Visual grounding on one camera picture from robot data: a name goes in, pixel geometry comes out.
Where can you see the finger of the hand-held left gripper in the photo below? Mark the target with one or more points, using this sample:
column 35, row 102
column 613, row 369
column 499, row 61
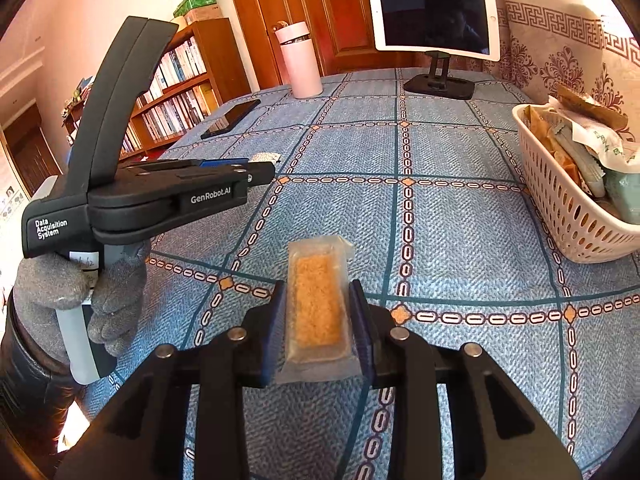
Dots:
column 261, row 173
column 220, row 163

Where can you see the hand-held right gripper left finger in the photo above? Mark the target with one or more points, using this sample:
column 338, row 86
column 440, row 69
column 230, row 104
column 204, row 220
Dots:
column 276, row 320

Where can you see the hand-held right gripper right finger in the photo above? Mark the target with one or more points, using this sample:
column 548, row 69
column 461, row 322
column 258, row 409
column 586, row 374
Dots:
column 359, row 320

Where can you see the small white speckled packet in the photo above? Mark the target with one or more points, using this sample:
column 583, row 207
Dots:
column 265, row 156

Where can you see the clear crumb bar packet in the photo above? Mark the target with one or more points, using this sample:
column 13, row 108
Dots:
column 315, row 300

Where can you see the white plastic basket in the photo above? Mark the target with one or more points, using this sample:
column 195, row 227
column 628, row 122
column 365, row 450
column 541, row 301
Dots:
column 560, row 210

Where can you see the waffle snack packet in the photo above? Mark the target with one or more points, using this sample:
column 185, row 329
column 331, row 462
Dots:
column 542, row 130

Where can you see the teal snack packet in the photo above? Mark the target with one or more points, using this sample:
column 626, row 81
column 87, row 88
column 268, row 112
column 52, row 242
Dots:
column 622, row 187

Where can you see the white green-print pouch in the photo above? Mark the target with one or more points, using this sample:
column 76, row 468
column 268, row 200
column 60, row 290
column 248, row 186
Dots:
column 602, row 142

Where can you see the brown orange-edged snack packet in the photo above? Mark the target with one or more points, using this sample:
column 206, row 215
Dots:
column 587, row 107

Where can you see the person's left forearm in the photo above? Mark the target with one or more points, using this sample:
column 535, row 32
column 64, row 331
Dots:
column 30, row 390

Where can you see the person's left hand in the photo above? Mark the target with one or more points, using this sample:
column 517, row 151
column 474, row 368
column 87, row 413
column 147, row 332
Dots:
column 35, row 295

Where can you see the black smartphone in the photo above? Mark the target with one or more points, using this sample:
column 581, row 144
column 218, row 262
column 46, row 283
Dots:
column 232, row 119

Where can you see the rows of books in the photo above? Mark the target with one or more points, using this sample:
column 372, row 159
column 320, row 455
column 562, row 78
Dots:
column 175, row 95

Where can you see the dark wooden door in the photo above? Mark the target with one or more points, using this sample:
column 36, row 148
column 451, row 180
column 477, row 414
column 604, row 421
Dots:
column 30, row 155

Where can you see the wooden bookshelf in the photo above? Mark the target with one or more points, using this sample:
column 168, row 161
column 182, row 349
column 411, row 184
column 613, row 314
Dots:
column 225, row 55

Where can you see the pink insulated bottle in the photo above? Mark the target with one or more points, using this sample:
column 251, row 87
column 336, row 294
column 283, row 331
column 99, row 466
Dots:
column 300, row 60

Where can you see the blue patterned tablecloth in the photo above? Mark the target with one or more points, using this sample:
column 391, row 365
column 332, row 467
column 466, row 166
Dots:
column 450, row 220

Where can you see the green cardboard box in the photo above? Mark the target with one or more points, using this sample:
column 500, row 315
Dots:
column 200, row 5

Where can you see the black tablet stand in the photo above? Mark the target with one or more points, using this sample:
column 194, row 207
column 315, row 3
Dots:
column 440, row 84

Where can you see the white tablet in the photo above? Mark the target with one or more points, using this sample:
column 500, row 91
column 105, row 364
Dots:
column 432, row 12

